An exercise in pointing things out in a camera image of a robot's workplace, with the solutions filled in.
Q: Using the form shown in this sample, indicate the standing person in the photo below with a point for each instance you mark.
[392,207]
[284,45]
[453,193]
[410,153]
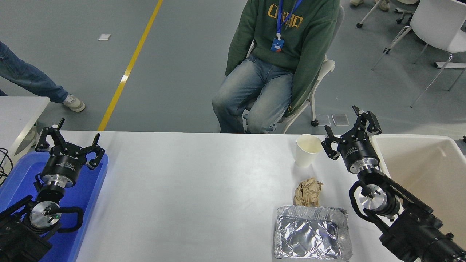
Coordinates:
[32,78]

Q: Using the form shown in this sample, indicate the white table foot bar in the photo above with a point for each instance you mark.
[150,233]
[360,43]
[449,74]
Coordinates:
[449,65]

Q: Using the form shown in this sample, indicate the clear floor plate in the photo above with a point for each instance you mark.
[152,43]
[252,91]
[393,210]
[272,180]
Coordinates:
[323,120]
[340,119]

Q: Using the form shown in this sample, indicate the white paper cup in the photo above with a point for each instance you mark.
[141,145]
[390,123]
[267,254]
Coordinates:
[304,154]

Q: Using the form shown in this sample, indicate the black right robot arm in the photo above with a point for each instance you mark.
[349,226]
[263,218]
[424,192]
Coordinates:
[411,225]

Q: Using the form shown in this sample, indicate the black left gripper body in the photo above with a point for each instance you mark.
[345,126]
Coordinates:
[63,163]

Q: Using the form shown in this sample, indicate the blue plastic tray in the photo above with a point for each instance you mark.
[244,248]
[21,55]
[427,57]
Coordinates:
[87,203]

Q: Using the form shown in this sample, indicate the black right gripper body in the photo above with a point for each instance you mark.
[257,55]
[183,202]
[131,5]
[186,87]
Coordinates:
[356,151]

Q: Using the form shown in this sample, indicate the silver foil tray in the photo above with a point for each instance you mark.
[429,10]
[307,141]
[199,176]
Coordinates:
[309,234]

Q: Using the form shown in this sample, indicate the white chair with armrests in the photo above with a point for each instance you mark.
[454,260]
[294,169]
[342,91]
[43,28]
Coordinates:
[326,69]

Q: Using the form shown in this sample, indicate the office chair with casters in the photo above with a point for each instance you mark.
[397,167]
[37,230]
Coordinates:
[404,14]

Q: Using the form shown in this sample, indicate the large pale plastic bin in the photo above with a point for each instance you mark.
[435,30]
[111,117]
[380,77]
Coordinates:
[426,167]

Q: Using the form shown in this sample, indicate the crumpled tan paper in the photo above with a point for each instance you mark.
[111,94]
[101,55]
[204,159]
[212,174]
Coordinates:
[308,193]

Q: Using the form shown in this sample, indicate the white side table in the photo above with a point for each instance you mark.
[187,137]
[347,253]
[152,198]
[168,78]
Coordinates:
[18,112]

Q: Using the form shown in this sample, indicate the seated person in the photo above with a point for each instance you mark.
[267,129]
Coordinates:
[269,80]

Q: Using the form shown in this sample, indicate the white shell chair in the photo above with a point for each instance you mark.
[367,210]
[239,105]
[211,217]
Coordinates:
[437,22]

